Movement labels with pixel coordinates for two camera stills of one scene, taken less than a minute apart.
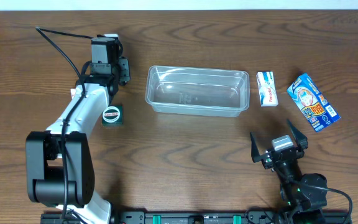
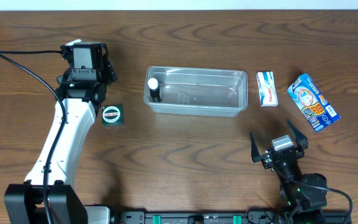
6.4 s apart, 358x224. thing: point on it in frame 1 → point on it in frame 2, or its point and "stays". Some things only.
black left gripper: (124, 70) → (110, 73)
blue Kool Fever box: (318, 112) stays
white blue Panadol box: (267, 89) stays
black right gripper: (283, 154) stays
